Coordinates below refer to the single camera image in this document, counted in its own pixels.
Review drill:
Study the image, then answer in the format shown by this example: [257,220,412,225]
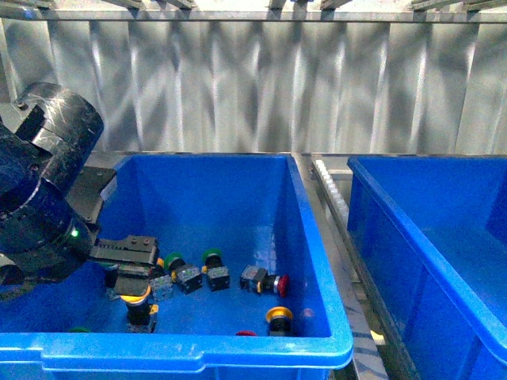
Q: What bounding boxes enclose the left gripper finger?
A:
[104,264,151,299]

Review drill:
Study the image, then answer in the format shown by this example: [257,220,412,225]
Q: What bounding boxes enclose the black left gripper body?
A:
[67,166,159,269]

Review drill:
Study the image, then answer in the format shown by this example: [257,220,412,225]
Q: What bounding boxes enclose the yellow mushroom push button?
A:
[120,286,158,333]

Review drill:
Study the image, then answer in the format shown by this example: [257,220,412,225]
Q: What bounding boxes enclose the blue plastic bin, buttons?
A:
[1,155,353,379]

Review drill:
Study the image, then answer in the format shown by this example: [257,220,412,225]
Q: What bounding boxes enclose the yellow push button behind gripper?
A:
[149,258,174,302]

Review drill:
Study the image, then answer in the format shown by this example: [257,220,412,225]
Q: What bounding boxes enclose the green push button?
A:
[163,253,203,295]
[202,249,231,291]

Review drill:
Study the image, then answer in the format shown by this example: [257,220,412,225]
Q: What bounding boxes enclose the green push button corner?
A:
[68,326,91,333]

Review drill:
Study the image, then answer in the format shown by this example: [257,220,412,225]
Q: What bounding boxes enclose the red push button front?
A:
[235,330,258,336]

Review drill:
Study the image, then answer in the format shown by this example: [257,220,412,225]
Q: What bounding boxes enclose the red mushroom push button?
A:
[239,264,290,298]

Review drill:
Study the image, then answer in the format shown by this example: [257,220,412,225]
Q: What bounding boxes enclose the yellow push button front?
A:
[265,306,294,336]

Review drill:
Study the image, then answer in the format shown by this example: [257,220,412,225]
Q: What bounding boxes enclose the overhead metal rails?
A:
[1,1,506,13]

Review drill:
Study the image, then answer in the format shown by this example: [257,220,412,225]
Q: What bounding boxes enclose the roller track between bins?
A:
[310,155,403,379]

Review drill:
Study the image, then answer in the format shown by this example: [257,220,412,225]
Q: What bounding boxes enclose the blue plastic bin, middle empty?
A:
[348,156,506,379]

